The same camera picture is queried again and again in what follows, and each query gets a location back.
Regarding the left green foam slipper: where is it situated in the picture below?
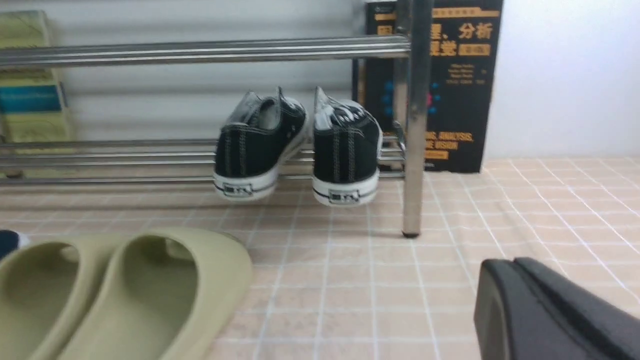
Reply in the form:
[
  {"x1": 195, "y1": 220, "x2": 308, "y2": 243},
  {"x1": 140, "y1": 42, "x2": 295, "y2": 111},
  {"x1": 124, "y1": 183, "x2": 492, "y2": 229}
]
[{"x1": 0, "y1": 234, "x2": 127, "y2": 360}]

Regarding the black image processing book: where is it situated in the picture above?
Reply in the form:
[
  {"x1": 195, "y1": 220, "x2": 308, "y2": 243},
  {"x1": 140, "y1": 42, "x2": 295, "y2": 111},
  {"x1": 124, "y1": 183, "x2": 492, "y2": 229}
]
[{"x1": 352, "y1": 0, "x2": 505, "y2": 174}]

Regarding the right navy slip-on shoe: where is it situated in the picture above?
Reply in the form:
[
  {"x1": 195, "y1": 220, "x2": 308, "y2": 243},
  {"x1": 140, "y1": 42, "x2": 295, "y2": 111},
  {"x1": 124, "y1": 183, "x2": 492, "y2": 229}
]
[{"x1": 0, "y1": 229, "x2": 31, "y2": 260}]

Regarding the silver metal shoe rack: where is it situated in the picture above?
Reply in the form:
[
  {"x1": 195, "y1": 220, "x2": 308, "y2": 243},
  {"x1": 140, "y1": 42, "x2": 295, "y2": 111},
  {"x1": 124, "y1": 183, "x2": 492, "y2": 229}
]
[{"x1": 1, "y1": 0, "x2": 434, "y2": 239}]

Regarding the black canvas sneaker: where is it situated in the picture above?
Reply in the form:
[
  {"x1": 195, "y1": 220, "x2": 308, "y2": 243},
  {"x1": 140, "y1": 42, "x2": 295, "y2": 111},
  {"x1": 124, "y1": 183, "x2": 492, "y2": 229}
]
[
  {"x1": 213, "y1": 87, "x2": 312, "y2": 202},
  {"x1": 311, "y1": 87, "x2": 384, "y2": 208}
]

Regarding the green foam slipper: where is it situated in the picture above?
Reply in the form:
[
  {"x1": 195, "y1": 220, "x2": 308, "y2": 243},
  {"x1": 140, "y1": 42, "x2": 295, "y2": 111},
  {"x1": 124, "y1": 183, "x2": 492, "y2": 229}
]
[
  {"x1": 0, "y1": 234, "x2": 127, "y2": 360},
  {"x1": 58, "y1": 227, "x2": 253, "y2": 360}
]

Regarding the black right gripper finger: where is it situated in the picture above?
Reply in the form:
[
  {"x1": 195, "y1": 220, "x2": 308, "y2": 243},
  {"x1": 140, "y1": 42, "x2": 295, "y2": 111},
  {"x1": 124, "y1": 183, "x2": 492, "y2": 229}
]
[{"x1": 473, "y1": 257, "x2": 640, "y2": 360}]

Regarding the right green foam slipper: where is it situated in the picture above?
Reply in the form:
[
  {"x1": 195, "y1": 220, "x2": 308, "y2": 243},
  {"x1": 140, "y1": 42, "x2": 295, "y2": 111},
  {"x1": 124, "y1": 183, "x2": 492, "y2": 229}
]
[{"x1": 58, "y1": 227, "x2": 253, "y2": 360}]

